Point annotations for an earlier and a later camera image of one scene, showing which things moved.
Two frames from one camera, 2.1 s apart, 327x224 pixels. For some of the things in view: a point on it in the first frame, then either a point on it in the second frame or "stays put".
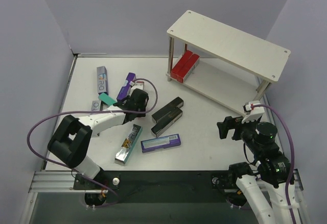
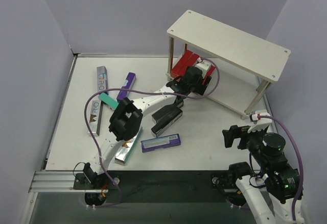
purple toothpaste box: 125,90 stays put
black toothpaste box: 163,122 stays put
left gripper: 125,104 → 204,86
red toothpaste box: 190,64 stays put
